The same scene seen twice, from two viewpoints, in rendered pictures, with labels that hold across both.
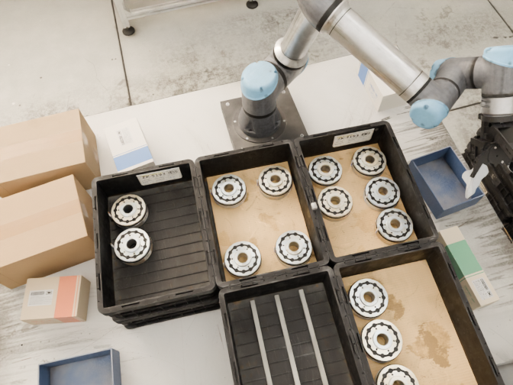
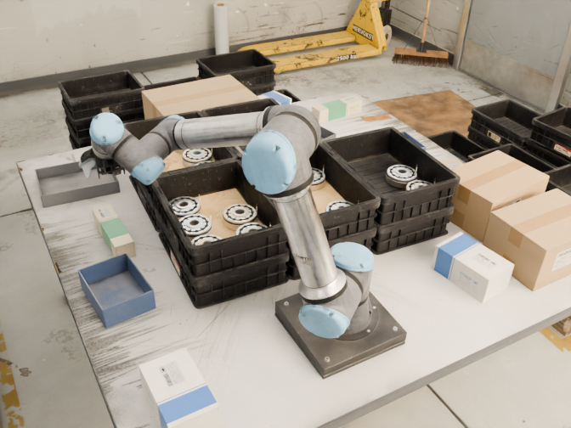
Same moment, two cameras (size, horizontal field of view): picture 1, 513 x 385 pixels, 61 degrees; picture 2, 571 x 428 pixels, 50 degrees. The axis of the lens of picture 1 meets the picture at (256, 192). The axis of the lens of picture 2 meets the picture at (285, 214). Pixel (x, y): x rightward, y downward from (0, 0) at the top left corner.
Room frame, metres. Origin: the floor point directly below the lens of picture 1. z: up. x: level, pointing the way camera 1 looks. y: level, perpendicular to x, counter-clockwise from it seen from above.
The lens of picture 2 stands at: (2.05, -0.54, 1.93)
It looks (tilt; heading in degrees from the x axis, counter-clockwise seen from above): 35 degrees down; 163
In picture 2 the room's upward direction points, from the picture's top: 2 degrees clockwise
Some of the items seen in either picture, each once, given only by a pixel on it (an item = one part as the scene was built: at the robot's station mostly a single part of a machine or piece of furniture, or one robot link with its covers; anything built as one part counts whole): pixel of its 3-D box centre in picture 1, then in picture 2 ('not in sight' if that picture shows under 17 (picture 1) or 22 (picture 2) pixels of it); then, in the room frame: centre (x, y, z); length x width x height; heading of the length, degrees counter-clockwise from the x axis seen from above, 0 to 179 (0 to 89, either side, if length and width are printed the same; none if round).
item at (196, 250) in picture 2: (361, 187); (217, 202); (0.56, -0.30, 0.92); 0.40 x 0.30 x 0.02; 9
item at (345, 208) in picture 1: (334, 201); (240, 213); (0.55, -0.23, 0.86); 0.10 x 0.10 x 0.01
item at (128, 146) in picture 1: (131, 151); (471, 266); (0.84, 0.43, 0.75); 0.20 x 0.12 x 0.09; 21
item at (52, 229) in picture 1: (42, 231); (490, 194); (0.54, 0.67, 0.78); 0.30 x 0.22 x 0.16; 109
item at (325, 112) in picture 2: not in sight; (336, 109); (-0.33, 0.42, 0.73); 0.24 x 0.06 x 0.06; 107
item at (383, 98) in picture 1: (384, 80); (178, 397); (1.10, -0.50, 0.75); 0.20 x 0.12 x 0.09; 14
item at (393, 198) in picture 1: (382, 192); (194, 224); (0.58, -0.37, 0.86); 0.10 x 0.10 x 0.01
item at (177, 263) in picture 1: (155, 238); (386, 175); (0.47, 0.29, 0.87); 0.40 x 0.30 x 0.11; 9
